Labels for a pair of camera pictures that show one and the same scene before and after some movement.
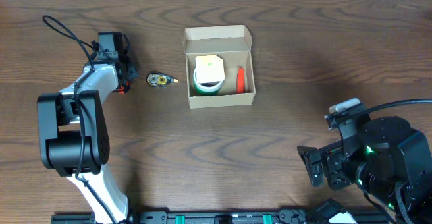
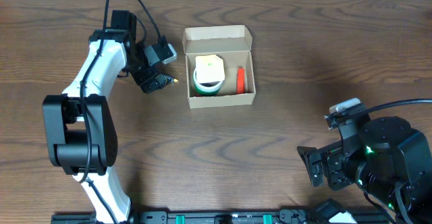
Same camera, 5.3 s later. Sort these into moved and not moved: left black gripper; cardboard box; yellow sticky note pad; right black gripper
Moved: left black gripper
Not moved: cardboard box; right black gripper; yellow sticky note pad
